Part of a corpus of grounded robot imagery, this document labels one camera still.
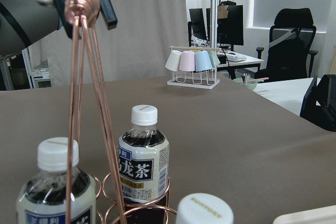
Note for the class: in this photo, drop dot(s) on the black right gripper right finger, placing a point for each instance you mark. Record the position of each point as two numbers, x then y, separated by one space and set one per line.
108 14

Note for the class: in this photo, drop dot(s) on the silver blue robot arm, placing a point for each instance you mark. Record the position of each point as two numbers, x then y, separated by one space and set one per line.
24 22

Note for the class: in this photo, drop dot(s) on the white mug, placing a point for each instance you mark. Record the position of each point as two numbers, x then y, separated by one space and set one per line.
173 60

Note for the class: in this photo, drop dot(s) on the pink mug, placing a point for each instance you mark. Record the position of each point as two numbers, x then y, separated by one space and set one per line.
187 61

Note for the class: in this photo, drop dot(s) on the blue mug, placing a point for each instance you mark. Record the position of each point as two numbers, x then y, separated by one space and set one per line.
202 61

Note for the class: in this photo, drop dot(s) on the green mug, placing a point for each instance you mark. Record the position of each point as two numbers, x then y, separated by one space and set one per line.
214 58

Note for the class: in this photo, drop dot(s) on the white mug rack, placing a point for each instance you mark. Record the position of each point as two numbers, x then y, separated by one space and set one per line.
207 79

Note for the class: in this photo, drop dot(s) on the black computer monitor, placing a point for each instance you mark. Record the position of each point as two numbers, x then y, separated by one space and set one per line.
230 25

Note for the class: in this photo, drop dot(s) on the black office chair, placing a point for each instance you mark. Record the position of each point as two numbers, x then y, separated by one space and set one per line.
290 39

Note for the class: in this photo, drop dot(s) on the white rabbit tray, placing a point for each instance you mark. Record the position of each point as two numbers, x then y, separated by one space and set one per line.
318 215

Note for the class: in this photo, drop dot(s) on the copper wire bottle basket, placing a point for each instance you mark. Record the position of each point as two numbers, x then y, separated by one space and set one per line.
82 15

